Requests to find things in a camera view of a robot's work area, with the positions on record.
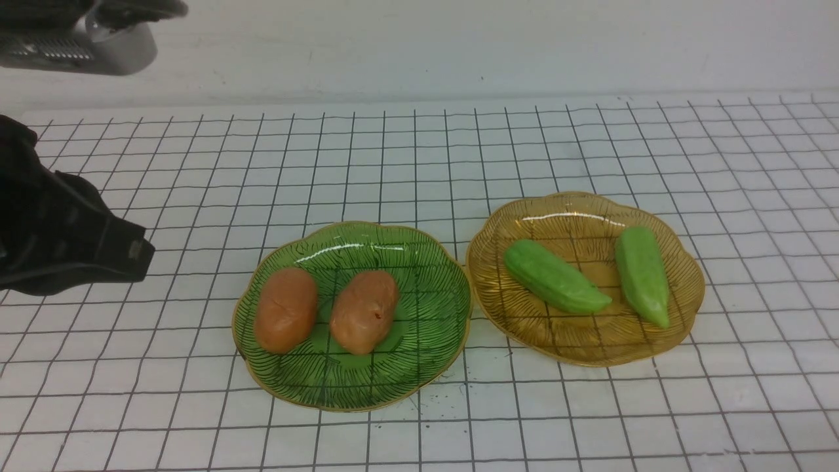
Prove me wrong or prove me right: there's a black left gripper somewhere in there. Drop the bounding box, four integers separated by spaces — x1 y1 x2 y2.
1 115 155 296

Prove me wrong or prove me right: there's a brown potato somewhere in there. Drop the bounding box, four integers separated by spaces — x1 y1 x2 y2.
330 271 400 355
254 267 318 355

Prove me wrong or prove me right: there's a green okra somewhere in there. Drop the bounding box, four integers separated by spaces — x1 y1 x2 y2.
615 226 669 329
503 239 612 315

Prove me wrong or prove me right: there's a green glass plate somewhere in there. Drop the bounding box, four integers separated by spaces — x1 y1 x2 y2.
231 221 473 412

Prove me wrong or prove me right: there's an amber glass plate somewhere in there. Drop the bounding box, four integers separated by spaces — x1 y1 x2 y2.
465 191 705 366

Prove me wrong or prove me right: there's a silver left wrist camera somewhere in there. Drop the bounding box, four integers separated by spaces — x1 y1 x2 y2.
1 1 189 77

